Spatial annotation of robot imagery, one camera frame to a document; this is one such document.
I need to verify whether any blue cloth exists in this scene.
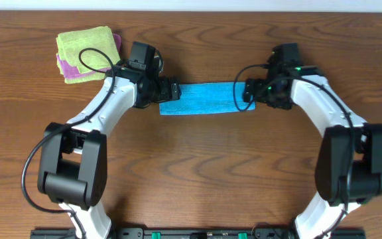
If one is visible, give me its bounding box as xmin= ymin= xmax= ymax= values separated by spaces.
xmin=159 ymin=82 xmax=238 ymax=116

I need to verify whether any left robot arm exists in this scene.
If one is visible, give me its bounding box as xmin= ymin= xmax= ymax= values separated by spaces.
xmin=33 ymin=42 xmax=181 ymax=238

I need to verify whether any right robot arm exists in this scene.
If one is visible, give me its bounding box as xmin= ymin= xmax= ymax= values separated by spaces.
xmin=242 ymin=43 xmax=382 ymax=238

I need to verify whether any bottom green folded towel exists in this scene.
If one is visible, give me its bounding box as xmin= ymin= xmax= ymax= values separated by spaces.
xmin=57 ymin=60 xmax=105 ymax=84

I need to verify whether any green folded towel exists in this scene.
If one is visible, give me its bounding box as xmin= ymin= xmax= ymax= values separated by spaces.
xmin=56 ymin=26 xmax=120 ymax=74
xmin=57 ymin=60 xmax=105 ymax=84

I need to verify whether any top green folded towel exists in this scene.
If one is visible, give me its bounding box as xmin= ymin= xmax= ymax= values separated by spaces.
xmin=56 ymin=26 xmax=120 ymax=74

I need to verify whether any purple folded towel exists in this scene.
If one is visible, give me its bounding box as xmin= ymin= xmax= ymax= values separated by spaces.
xmin=56 ymin=27 xmax=121 ymax=84

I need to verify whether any right black cable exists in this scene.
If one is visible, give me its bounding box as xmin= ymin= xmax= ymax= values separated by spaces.
xmin=233 ymin=63 xmax=357 ymax=239

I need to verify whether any black cable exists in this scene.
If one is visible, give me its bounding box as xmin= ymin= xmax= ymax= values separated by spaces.
xmin=233 ymin=63 xmax=357 ymax=239
xmin=21 ymin=47 xmax=165 ymax=239

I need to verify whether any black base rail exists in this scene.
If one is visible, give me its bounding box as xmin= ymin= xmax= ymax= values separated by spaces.
xmin=30 ymin=227 xmax=366 ymax=239

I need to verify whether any left black cable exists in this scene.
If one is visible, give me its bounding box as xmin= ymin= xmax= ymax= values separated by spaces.
xmin=21 ymin=47 xmax=165 ymax=239

